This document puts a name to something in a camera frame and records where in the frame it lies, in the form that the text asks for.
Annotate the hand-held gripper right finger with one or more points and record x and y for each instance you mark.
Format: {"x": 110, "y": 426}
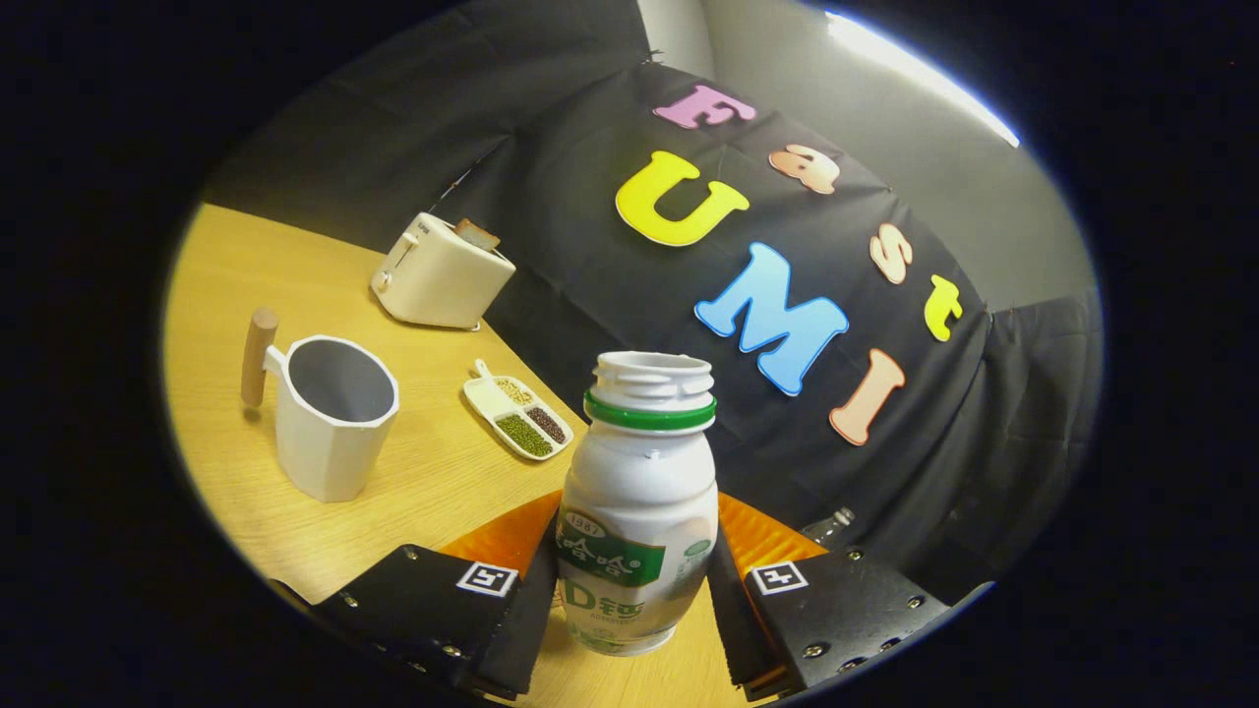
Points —
{"x": 733, "y": 629}

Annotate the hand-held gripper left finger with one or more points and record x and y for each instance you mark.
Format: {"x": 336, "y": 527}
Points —
{"x": 526, "y": 629}

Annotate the clear plastic water bottle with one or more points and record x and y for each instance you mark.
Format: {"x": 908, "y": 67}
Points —
{"x": 831, "y": 526}

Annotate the white divided dish with beans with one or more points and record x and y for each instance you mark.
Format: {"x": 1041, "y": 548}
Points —
{"x": 482, "y": 398}

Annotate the cream toaster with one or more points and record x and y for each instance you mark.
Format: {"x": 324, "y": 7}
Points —
{"x": 438, "y": 280}

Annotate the black backdrop cloth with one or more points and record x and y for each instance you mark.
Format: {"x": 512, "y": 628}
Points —
{"x": 590, "y": 246}

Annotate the toast bread slice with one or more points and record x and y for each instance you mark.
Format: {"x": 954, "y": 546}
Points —
{"x": 478, "y": 234}

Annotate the wooden table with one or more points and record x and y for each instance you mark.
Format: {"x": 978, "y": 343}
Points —
{"x": 246, "y": 265}

